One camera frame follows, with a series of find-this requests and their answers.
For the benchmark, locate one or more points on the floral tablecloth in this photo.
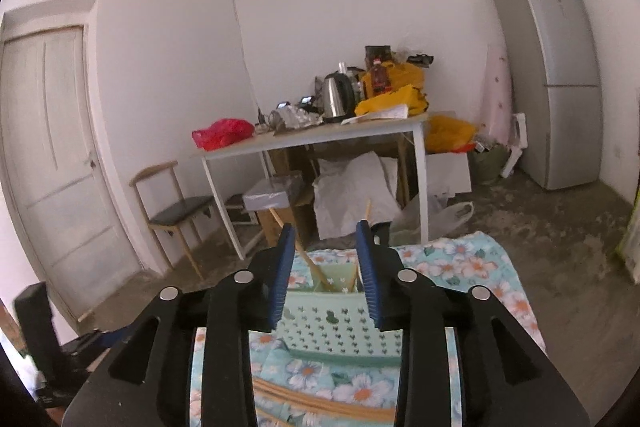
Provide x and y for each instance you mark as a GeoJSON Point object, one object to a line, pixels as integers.
{"type": "Point", "coordinates": [450, 257]}

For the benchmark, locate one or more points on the silver refrigerator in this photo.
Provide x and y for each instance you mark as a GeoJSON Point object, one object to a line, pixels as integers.
{"type": "Point", "coordinates": [555, 77]}

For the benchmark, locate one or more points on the white carton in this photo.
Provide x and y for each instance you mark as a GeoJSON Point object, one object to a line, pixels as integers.
{"type": "Point", "coordinates": [447, 172]}

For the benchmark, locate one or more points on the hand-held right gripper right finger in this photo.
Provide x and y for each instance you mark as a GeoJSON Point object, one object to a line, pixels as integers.
{"type": "Point", "coordinates": [369, 282]}

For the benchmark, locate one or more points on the yellow plastic bag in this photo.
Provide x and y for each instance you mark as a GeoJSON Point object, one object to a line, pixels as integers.
{"type": "Point", "coordinates": [450, 132]}

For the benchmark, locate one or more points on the steel electric kettle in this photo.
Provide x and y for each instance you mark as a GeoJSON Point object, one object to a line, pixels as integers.
{"type": "Point", "coordinates": [337, 99]}

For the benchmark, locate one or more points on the printed rice bag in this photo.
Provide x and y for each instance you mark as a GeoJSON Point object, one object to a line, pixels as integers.
{"type": "Point", "coordinates": [631, 237]}

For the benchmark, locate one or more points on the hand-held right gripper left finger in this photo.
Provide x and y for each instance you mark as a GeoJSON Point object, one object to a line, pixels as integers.
{"type": "Point", "coordinates": [279, 282]}

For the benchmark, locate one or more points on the pink rolled mat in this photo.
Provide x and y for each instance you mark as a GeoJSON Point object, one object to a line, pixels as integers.
{"type": "Point", "coordinates": [497, 97]}

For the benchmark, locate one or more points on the grey flat box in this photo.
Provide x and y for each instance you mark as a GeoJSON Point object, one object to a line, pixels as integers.
{"type": "Point", "coordinates": [272, 192]}

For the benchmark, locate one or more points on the dark box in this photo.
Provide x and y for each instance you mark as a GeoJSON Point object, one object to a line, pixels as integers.
{"type": "Point", "coordinates": [377, 53]}

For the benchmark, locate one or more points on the white table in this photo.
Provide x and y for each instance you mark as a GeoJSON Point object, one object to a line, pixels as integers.
{"type": "Point", "coordinates": [320, 134]}

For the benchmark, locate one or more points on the wooden chair with dark seat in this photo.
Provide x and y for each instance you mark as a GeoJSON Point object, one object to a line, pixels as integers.
{"type": "Point", "coordinates": [175, 212]}

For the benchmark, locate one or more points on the white plastic board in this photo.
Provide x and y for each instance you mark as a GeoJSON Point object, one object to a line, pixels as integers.
{"type": "Point", "coordinates": [515, 142]}

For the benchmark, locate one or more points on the green plastic utensil basket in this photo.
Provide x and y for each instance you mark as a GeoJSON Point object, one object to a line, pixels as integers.
{"type": "Point", "coordinates": [325, 322]}

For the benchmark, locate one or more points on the crumpled foil clutter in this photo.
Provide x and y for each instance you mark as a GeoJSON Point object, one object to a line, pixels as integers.
{"type": "Point", "coordinates": [295, 117]}

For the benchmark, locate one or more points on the green bucket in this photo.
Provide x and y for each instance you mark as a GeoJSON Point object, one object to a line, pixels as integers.
{"type": "Point", "coordinates": [487, 164]}

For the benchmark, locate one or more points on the clear plastic bag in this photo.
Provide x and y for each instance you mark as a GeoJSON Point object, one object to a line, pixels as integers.
{"type": "Point", "coordinates": [430, 217]}

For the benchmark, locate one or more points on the yellow bag with papers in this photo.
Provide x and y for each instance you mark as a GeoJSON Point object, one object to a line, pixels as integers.
{"type": "Point", "coordinates": [400, 92]}

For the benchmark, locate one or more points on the white sack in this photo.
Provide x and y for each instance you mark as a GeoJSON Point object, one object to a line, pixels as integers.
{"type": "Point", "coordinates": [350, 192]}

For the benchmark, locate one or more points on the brown drink bottle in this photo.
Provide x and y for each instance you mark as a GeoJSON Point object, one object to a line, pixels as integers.
{"type": "Point", "coordinates": [381, 79]}

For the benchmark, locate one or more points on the red plastic bag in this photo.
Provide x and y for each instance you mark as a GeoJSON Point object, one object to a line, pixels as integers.
{"type": "Point", "coordinates": [222, 133]}

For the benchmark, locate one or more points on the white door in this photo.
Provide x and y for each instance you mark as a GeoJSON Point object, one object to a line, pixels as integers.
{"type": "Point", "coordinates": [55, 147]}

